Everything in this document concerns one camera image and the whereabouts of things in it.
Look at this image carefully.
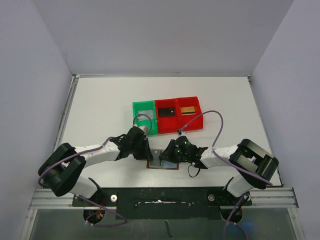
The brown leather card holder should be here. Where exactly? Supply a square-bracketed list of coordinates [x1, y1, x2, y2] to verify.
[146, 160, 179, 170]

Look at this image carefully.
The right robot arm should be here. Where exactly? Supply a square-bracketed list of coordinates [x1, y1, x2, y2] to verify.
[159, 135, 279, 198]

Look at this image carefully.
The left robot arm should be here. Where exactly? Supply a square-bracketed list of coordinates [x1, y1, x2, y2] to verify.
[38, 125, 153, 199]

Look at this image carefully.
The red right bin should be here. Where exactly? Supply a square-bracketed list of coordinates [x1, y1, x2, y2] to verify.
[176, 96, 204, 131]

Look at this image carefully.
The red bin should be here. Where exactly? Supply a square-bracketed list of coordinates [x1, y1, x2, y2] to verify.
[176, 96, 204, 131]
[155, 98, 181, 134]

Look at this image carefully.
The gold card in bin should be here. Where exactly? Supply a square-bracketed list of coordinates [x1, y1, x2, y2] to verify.
[180, 106, 196, 116]

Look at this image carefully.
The black card in bin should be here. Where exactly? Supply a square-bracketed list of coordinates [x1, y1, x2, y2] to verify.
[158, 107, 176, 118]

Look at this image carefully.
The silver card in bin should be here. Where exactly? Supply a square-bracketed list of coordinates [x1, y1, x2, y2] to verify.
[137, 109, 155, 121]

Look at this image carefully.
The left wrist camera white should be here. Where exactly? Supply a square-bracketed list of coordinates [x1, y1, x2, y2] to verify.
[138, 125, 150, 136]

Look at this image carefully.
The green plastic bin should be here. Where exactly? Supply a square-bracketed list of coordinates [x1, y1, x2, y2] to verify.
[132, 100, 159, 135]

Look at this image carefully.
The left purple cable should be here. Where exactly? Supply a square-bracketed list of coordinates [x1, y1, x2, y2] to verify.
[37, 114, 153, 228]

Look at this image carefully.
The red middle bin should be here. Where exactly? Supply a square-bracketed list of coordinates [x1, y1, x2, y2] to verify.
[155, 98, 181, 134]

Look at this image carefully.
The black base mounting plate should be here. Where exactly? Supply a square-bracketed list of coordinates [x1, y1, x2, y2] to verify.
[72, 187, 252, 228]

